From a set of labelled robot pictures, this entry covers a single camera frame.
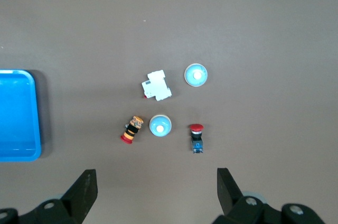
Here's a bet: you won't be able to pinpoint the orange emergency stop button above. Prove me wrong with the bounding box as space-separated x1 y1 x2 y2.
120 115 144 145

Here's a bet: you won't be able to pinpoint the white circuit breaker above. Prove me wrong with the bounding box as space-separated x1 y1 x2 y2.
141 69 173 102

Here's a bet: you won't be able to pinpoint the blue dome call bell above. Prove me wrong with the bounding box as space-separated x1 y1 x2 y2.
148 114 173 138
183 63 209 88

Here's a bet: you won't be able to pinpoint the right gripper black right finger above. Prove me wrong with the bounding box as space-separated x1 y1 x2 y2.
212 167 325 224

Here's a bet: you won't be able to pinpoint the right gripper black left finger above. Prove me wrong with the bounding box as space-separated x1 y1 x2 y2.
0 169 99 224

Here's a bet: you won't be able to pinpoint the red push button blue base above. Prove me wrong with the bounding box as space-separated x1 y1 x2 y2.
189 123 204 154

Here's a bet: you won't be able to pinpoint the blue plastic tray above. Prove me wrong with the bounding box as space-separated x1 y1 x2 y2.
0 69 42 163

